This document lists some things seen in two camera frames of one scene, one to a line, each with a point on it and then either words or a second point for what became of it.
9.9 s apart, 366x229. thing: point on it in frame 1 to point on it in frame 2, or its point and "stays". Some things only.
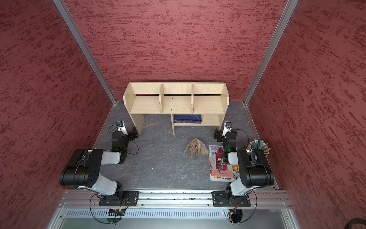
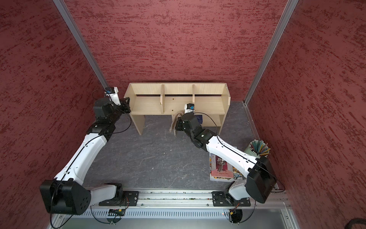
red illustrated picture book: [219, 170] stays
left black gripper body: [130, 136] to [124, 107]
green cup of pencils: [259, 144] stays
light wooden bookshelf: [210, 100] stays
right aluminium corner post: [290, 7] stays
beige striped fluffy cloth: [196, 147] to [176, 117]
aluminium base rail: [172, 210] stays
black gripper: [227, 128] to [189, 108]
